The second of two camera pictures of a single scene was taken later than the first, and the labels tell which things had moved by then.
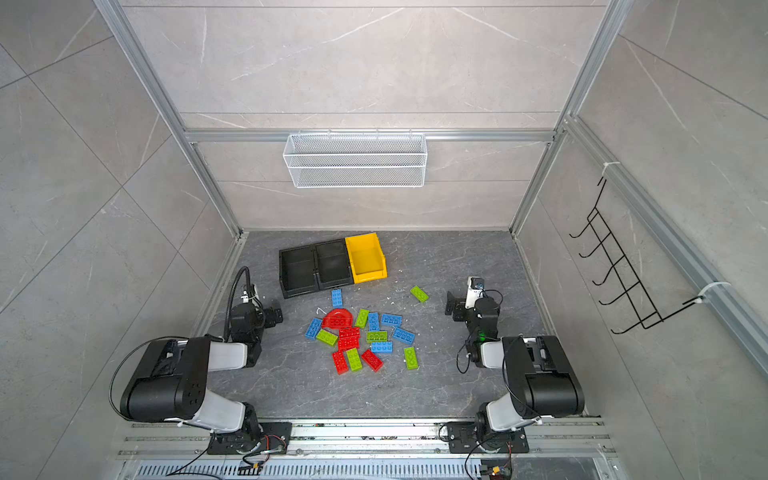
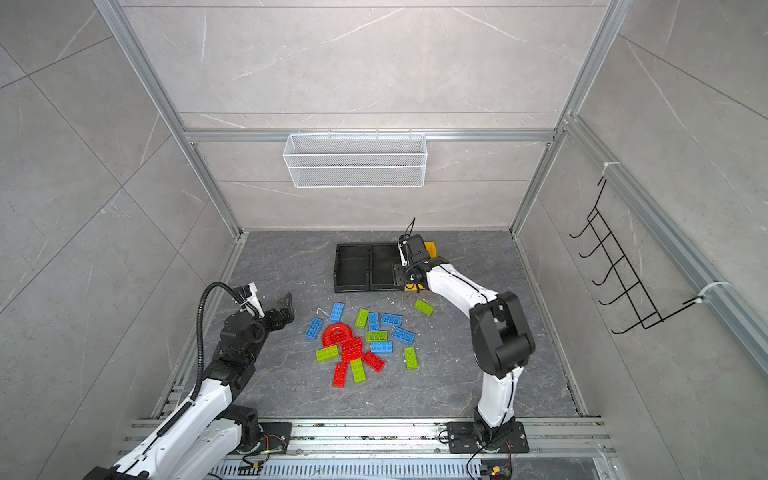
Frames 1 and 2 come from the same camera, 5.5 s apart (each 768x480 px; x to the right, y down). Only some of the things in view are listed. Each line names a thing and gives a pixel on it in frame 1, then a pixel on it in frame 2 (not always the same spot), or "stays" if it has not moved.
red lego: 340,362 → 339,377
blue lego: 392,319 stays
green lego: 419,294 → 424,307
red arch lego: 337,319 → 336,333
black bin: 332,261 → 383,258
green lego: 354,359 → 358,370
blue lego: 337,298 → 336,311
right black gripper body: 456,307 → 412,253
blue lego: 374,322 stays
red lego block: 348,338 → 352,350
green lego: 411,359 stays
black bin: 298,270 → 352,267
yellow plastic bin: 367,258 → 431,250
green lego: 327,337 → 327,353
